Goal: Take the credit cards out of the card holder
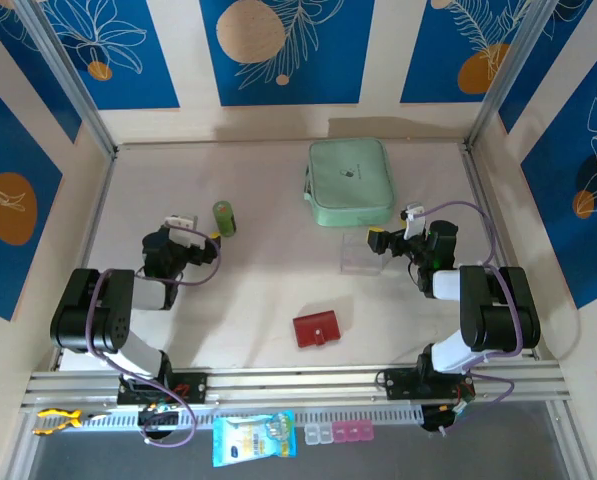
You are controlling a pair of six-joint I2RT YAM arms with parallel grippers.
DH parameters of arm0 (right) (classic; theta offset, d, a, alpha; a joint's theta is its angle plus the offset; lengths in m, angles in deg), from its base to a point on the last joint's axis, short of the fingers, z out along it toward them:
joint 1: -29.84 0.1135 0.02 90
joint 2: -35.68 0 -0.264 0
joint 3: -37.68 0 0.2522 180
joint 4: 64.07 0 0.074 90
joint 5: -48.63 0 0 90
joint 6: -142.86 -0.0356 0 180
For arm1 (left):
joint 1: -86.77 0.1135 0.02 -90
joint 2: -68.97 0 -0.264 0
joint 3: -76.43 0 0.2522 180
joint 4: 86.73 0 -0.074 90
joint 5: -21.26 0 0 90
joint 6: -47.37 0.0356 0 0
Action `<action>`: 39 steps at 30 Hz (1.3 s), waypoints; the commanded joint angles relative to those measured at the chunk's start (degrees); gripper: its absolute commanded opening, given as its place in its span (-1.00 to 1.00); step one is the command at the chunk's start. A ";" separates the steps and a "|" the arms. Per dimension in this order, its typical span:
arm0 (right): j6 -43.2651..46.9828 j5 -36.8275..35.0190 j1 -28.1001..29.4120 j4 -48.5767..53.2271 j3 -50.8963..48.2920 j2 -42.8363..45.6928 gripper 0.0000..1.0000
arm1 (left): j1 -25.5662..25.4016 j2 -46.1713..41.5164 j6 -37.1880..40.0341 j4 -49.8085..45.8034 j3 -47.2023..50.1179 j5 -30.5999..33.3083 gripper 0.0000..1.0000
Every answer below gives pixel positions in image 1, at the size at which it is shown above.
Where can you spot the clear pill box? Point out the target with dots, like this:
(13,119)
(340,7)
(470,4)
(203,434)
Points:
(318,434)

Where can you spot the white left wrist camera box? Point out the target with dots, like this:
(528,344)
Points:
(183,235)

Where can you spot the pink pill box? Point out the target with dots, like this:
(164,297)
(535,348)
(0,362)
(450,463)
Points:
(353,431)

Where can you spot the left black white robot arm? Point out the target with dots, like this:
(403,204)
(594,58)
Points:
(88,310)

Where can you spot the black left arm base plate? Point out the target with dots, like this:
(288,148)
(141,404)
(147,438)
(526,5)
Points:
(193,387)

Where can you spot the blue snack packet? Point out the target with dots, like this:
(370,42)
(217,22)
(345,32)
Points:
(253,440)

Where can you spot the mint green zip pouch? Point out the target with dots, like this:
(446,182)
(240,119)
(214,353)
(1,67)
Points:
(350,185)

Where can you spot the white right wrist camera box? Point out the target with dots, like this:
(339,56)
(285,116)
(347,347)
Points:
(412,227)

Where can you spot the card with food picture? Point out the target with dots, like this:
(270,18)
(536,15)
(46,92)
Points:
(358,260)

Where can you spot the black electronics module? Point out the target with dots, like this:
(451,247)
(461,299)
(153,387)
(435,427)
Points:
(160,422)
(435,417)

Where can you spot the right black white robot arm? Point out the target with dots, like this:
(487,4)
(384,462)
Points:
(498,310)

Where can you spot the aluminium side rail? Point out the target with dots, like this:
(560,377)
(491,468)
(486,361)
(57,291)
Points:
(483,200)

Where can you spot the red card holder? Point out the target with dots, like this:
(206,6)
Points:
(315,327)

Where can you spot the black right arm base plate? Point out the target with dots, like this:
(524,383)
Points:
(403,382)

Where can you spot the aluminium frame post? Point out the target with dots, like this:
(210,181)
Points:
(68,80)
(508,70)

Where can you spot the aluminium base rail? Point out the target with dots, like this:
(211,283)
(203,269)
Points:
(298,385)

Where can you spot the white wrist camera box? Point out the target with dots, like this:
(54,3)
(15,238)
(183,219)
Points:
(412,227)
(183,235)

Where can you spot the green cylindrical bottle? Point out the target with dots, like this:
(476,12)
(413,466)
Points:
(224,217)

